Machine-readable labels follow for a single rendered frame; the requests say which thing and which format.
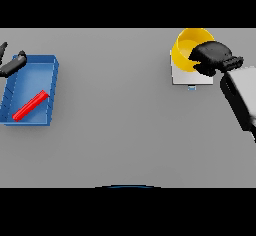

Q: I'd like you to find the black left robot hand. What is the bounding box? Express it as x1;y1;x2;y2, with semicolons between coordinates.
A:
0;41;28;79

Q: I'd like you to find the yellow bowl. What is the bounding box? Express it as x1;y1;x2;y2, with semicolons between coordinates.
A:
171;28;216;73

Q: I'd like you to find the blue tray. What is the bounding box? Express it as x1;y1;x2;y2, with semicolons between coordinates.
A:
0;54;60;127

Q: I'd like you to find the red beaker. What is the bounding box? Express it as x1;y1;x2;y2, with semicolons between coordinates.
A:
11;90;50;123

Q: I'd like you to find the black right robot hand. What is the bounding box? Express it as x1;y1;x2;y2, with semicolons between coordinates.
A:
188;40;245;78

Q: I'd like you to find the pale square measuring scale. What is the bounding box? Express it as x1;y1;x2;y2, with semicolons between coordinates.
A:
170;51;214;91

